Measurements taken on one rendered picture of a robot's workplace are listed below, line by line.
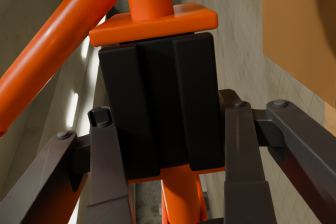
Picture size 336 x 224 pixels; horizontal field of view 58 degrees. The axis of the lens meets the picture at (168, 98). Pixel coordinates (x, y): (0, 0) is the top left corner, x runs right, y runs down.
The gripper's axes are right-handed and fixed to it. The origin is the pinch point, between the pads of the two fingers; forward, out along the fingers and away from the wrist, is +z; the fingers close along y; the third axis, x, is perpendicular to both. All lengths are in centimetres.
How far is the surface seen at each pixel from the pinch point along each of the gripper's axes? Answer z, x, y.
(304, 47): 10.5, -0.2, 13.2
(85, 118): 808, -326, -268
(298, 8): 11.9, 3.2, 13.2
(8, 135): 456, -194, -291
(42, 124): 515, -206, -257
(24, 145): 471, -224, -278
